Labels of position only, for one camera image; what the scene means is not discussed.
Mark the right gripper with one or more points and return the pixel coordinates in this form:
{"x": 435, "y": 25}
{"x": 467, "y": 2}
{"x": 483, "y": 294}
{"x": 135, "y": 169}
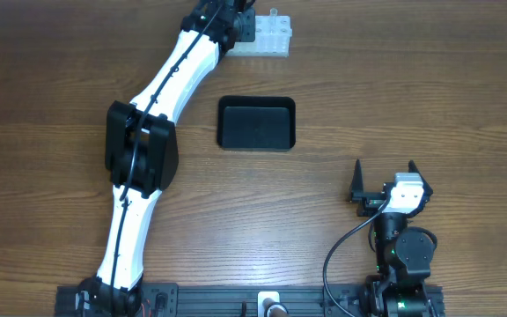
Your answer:
{"x": 370, "y": 203}

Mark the clear test tube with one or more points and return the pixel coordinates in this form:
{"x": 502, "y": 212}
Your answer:
{"x": 274, "y": 15}

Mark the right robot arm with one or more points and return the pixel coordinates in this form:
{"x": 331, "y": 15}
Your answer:
{"x": 412, "y": 253}

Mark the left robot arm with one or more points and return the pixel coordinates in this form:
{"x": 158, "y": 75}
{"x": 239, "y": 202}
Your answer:
{"x": 178, "y": 79}

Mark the black tray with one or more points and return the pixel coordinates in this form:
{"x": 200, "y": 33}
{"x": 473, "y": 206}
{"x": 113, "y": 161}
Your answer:
{"x": 255, "y": 127}

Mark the white test tube rack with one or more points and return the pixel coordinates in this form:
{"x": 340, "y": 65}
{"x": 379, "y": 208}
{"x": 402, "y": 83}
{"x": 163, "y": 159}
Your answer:
{"x": 275, "y": 44}

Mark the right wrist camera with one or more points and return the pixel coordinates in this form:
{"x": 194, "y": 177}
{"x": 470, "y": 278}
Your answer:
{"x": 405, "y": 191}

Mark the mounting rail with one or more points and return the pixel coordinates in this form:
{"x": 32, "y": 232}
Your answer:
{"x": 218, "y": 301}

